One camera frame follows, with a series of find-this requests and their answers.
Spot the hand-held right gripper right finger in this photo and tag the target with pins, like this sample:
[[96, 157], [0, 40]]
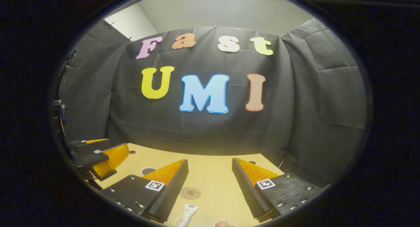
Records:
[[246, 191]]

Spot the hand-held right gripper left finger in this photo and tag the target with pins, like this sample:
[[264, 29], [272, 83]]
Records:
[[175, 192]]

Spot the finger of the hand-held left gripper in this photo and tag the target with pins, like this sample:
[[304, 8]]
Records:
[[93, 158], [88, 145]]

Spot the round cork coaster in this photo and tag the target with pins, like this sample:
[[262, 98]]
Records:
[[190, 193]]

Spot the white toothpaste tube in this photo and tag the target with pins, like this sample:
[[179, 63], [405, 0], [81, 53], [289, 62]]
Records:
[[187, 214]]

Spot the wooden desktop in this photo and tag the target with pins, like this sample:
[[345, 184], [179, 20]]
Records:
[[210, 174]]

